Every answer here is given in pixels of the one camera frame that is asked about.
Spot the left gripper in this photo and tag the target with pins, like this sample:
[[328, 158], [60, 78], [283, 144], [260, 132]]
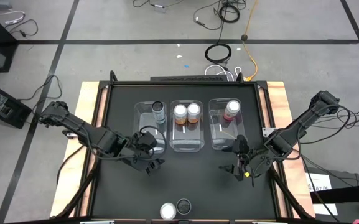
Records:
[[135, 154]]

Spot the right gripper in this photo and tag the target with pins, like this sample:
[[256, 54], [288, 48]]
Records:
[[255, 161]]

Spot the clear plastic bin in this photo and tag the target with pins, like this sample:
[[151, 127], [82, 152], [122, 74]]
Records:
[[219, 133], [187, 140], [143, 124]]

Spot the pink bottle white cap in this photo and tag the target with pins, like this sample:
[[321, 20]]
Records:
[[232, 107]]

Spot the orange bottle white cap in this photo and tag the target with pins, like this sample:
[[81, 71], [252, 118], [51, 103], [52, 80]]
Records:
[[193, 109], [180, 111]]

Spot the pink white soda can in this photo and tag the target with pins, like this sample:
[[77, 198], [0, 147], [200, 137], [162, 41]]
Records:
[[168, 211]]

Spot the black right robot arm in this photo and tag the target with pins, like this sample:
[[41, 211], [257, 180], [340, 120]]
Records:
[[303, 119]]

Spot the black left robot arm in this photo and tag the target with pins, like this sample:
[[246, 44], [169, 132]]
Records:
[[89, 133]]

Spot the silver mounting plate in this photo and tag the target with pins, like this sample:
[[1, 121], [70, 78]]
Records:
[[264, 222], [96, 222]]

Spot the wooden table board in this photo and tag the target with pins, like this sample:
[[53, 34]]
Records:
[[275, 93]]

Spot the black power strip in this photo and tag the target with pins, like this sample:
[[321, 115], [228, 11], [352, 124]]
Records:
[[185, 78]]

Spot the white paper sheet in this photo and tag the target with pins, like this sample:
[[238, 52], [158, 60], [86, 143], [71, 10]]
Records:
[[319, 180], [325, 210]]

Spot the white paper scrap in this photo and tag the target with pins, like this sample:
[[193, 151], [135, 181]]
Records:
[[179, 56]]

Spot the black side cart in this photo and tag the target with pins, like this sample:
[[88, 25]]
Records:
[[347, 193]]

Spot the black round plug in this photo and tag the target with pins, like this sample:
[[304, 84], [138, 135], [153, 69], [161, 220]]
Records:
[[244, 38]]

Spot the pink object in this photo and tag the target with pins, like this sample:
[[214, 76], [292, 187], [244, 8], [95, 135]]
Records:
[[358, 221]]

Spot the black computer case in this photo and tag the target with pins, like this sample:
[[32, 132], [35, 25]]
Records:
[[8, 109]]

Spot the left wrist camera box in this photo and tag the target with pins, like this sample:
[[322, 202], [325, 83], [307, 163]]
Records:
[[147, 139]]

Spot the silver metal bracket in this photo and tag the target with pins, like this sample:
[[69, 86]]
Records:
[[68, 134], [267, 131]]

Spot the black aluminium table frame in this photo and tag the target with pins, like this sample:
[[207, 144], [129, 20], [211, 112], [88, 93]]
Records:
[[182, 83]]

